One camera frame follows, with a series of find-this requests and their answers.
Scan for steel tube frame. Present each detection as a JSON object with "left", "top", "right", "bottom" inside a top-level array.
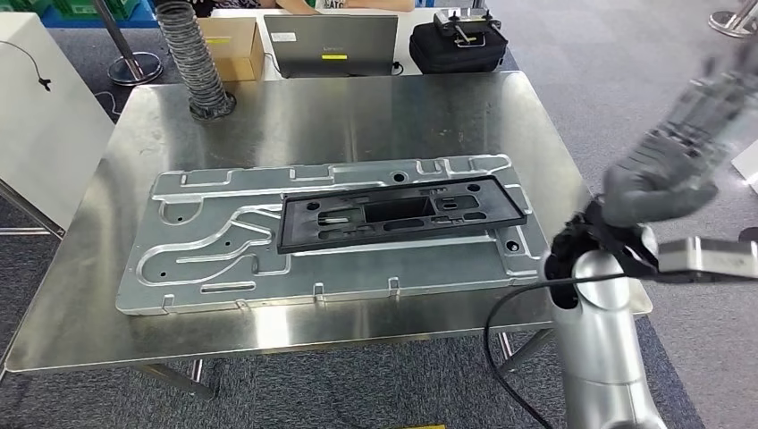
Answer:
[{"left": 0, "top": 180, "right": 65, "bottom": 241}]

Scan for silver remote controller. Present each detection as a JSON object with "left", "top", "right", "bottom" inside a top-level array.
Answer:
[{"left": 433, "top": 8, "right": 503, "bottom": 48}]

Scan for stainless steel workbench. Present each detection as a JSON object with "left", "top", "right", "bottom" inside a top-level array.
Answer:
[{"left": 0, "top": 71, "right": 653, "bottom": 399}]

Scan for black plastic panel part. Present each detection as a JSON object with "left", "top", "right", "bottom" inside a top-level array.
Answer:
[{"left": 275, "top": 174, "right": 528, "bottom": 255}]

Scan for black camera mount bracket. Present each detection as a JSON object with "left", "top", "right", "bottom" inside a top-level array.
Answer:
[{"left": 592, "top": 224, "right": 664, "bottom": 280}]

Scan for white paper sheet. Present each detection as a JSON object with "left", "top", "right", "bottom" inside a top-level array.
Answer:
[{"left": 731, "top": 139, "right": 758, "bottom": 196}]

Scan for black camera cable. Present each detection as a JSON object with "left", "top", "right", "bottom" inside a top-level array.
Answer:
[{"left": 482, "top": 273, "right": 629, "bottom": 429}]

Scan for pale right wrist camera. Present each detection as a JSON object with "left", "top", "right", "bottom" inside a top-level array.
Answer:
[{"left": 657, "top": 236, "right": 758, "bottom": 284}]

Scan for white cabinet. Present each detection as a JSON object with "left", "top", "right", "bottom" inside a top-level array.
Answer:
[{"left": 0, "top": 12, "right": 115, "bottom": 232}]

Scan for grey ribbed flexible hose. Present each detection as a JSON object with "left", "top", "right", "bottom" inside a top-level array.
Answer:
[{"left": 155, "top": 0, "right": 237, "bottom": 122}]

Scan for brown cardboard box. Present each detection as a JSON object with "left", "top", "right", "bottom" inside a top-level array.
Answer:
[{"left": 197, "top": 16, "right": 265, "bottom": 83}]

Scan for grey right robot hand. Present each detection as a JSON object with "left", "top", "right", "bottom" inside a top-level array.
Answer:
[{"left": 599, "top": 38, "right": 758, "bottom": 229}]

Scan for stamped aluminium plate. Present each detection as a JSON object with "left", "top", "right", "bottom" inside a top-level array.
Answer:
[{"left": 115, "top": 154, "right": 552, "bottom": 316}]

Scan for white table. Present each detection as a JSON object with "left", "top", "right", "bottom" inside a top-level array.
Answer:
[{"left": 210, "top": 6, "right": 517, "bottom": 82}]

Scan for steel stanchion post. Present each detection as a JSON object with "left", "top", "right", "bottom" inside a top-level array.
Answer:
[
  {"left": 91, "top": 0, "right": 164, "bottom": 88},
  {"left": 707, "top": 0, "right": 758, "bottom": 39}
]

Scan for blue pallet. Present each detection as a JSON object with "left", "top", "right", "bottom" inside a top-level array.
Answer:
[{"left": 39, "top": 5, "right": 158, "bottom": 29}]

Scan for grey laptop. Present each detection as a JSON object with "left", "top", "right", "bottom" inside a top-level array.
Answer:
[{"left": 263, "top": 13, "right": 400, "bottom": 80}]

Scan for black carry bag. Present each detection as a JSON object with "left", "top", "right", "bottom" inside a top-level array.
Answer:
[{"left": 408, "top": 21, "right": 510, "bottom": 75}]

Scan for thin black cable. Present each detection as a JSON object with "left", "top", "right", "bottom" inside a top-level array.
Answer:
[{"left": 0, "top": 39, "right": 53, "bottom": 93}]

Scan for green plastic crate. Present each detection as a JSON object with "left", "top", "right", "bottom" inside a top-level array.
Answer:
[{"left": 0, "top": 0, "right": 143, "bottom": 19}]

